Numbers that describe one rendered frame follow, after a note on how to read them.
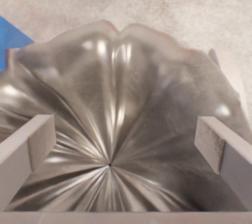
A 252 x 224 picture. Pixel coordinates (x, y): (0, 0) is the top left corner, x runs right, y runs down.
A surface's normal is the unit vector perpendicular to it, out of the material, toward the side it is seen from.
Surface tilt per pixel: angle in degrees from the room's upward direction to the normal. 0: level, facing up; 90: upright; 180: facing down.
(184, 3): 0
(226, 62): 39
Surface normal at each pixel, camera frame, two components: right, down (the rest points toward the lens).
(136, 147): -0.24, 0.29
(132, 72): -0.67, 0.43
